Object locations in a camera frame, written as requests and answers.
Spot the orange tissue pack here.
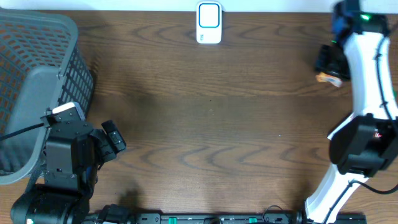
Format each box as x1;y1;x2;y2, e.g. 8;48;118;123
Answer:
315;72;343;88

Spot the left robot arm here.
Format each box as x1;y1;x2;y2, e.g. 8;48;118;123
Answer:
11;116;134;224

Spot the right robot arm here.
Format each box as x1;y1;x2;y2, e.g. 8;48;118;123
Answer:
292;0;397;223

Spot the white barcode scanner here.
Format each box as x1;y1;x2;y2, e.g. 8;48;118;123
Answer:
196;1;223;44

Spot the grey plastic basket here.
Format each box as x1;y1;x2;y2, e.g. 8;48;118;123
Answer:
1;9;95;185

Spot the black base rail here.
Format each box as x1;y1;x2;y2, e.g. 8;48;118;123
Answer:
83;212;368;224

